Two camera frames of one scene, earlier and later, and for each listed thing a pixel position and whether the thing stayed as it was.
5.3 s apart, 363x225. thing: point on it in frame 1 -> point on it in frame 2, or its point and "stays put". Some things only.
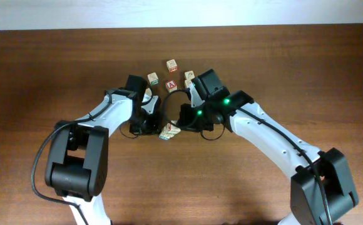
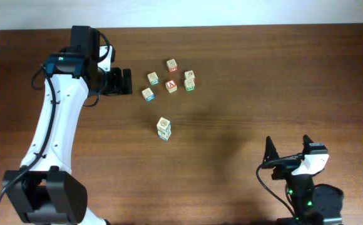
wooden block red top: (171, 65) stays put
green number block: (173, 129) -> (164, 125)
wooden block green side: (153, 78) stays put
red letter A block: (171, 85) stays put
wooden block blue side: (148, 93) stays put
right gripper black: (185, 122) -> (271, 158)
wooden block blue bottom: (166, 134) stays put
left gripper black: (154, 127) -> (116, 87)
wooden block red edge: (189, 75) stays put
